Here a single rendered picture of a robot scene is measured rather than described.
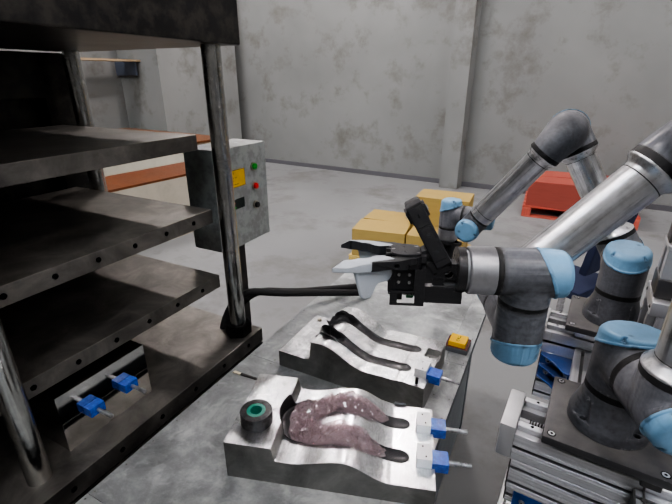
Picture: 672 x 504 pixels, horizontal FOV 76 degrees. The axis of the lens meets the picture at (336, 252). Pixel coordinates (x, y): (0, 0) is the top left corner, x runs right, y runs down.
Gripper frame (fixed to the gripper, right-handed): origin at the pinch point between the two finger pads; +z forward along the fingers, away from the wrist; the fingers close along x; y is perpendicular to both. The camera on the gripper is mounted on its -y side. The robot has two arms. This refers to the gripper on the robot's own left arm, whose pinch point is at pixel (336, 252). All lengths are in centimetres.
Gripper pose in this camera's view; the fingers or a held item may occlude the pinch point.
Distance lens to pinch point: 67.9
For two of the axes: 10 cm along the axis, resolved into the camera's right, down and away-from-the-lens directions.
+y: -0.1, 9.7, 2.5
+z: -9.9, -0.4, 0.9
